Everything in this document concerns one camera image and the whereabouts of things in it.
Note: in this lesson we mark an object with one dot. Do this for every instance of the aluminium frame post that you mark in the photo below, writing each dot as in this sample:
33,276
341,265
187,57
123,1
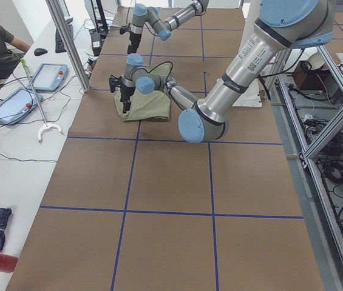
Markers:
59,21

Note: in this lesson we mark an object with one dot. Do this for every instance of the white reacher grabber stick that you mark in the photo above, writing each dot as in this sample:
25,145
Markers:
47,125

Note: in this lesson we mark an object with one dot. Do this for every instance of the black keyboard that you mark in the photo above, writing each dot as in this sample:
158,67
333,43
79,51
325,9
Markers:
59,44

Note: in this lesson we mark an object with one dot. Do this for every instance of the blue teach pendant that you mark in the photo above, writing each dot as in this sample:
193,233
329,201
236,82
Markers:
15,107
49,77

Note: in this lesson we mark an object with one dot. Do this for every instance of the upper blue teach pendant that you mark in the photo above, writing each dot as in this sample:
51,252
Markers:
49,77

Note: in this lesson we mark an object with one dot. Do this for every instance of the lower blue teach pendant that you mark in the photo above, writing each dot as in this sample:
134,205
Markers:
15,107

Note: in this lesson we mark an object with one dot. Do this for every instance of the black computer mouse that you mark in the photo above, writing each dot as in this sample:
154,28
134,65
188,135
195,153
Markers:
40,51

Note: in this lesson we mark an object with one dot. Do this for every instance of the sage green long-sleeve shirt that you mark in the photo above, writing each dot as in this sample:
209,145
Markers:
155,105

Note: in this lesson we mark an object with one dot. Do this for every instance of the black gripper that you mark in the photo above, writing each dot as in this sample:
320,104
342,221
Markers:
134,39
125,91

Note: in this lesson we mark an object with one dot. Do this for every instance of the aluminium frame truss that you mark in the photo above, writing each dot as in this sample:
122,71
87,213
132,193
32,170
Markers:
312,123

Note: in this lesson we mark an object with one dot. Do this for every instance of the brown box on floor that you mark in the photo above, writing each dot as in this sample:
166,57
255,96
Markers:
307,79

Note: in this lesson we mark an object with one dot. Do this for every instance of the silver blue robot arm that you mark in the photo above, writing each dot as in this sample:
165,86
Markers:
148,15
280,25

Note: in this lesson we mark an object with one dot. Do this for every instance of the black power adapter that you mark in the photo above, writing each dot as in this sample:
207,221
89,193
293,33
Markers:
96,43

